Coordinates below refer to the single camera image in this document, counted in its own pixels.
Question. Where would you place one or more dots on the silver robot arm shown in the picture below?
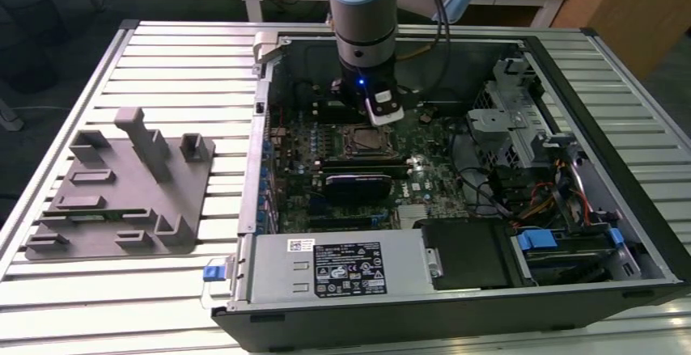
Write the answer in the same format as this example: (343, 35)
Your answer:
(364, 15)

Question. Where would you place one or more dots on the CPU socket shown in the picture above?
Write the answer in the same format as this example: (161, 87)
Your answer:
(372, 155)

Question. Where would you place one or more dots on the black graphics card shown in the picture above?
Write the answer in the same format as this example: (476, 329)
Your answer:
(356, 191)

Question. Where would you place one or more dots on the silver drive cage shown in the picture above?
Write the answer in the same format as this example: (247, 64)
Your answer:
(491, 122)

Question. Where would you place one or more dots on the green motherboard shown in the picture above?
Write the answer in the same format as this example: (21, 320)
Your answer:
(431, 193)

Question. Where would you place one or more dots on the silver chipset heat sink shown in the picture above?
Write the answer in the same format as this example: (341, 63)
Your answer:
(412, 214)

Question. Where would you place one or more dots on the silver power supply unit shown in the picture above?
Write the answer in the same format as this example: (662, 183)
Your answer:
(269, 266)

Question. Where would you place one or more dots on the black plastic shroud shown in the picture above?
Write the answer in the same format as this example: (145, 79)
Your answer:
(472, 254)

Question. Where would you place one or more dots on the grey parts rack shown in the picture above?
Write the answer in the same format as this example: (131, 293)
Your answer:
(140, 193)

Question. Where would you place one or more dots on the hard disk blue carrier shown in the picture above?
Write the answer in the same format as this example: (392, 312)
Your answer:
(536, 242)

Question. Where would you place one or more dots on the green RAM stick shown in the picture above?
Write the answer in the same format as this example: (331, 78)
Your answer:
(127, 212)

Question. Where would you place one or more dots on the blue case latch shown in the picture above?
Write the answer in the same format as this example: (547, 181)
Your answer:
(212, 273)

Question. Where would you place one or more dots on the wooden cabinet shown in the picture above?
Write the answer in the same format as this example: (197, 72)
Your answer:
(636, 15)

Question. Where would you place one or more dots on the black PC case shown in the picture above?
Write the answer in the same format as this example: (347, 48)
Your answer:
(377, 326)

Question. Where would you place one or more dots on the grey metal foot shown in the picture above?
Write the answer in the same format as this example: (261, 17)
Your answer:
(11, 118)

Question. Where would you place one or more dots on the white wrist camera black face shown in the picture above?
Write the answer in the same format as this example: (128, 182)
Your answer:
(385, 108)

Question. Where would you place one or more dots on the grey case hinge bracket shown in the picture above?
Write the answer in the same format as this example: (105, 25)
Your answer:
(264, 43)

